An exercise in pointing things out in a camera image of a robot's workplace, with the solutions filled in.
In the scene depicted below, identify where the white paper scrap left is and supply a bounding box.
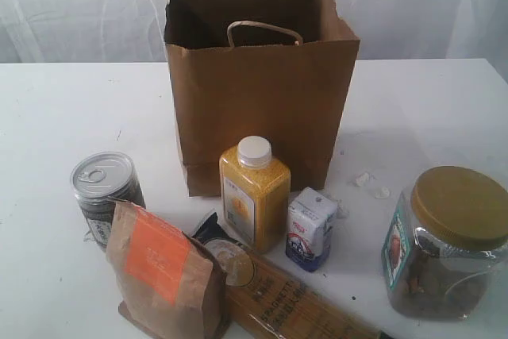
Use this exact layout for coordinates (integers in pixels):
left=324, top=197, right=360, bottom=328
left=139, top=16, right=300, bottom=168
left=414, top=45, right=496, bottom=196
left=353, top=172, right=371, bottom=187

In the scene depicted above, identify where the small white blue salt pack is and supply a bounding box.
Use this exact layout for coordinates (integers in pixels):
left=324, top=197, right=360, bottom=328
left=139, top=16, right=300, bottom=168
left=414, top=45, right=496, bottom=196
left=285, top=187, right=338, bottom=272

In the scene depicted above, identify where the brown pouch with orange label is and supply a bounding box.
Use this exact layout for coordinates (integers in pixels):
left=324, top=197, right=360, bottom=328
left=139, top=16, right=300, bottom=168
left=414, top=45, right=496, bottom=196
left=106, top=202, right=229, bottom=338

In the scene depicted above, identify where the brown paper shopping bag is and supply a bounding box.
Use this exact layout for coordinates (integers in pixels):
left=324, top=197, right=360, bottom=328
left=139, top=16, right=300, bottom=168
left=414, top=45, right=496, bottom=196
left=164, top=0, right=360, bottom=196

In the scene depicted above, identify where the white paper scrap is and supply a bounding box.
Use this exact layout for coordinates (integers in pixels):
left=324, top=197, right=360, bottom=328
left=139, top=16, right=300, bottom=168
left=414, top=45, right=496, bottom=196
left=353, top=172, right=371, bottom=187
left=374, top=187, right=391, bottom=200

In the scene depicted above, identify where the dark can with pull-tab lid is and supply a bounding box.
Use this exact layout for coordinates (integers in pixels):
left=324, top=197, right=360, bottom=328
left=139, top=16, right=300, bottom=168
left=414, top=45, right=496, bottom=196
left=71, top=152, right=145, bottom=250

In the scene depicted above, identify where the yellow grain bottle white cap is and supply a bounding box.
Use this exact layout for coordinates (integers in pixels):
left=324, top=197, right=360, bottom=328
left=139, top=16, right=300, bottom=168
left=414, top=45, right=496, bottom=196
left=219, top=136, right=291, bottom=253

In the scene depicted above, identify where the white paper scrap right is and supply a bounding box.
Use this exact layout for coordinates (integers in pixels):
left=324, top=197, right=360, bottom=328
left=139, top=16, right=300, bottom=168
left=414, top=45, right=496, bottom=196
left=374, top=187, right=391, bottom=200

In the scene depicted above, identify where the spaghetti packet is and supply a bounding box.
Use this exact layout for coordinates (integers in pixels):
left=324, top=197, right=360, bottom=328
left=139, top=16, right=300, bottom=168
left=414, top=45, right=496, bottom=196
left=192, top=211, right=389, bottom=339

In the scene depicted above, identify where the white curtain backdrop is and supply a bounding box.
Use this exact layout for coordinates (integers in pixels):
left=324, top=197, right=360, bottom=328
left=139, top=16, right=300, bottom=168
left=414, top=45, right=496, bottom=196
left=1, top=0, right=507, bottom=73

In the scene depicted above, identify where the clear nut jar gold lid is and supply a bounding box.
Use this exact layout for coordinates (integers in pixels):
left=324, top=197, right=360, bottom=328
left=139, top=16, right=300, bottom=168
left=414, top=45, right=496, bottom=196
left=381, top=166, right=507, bottom=320

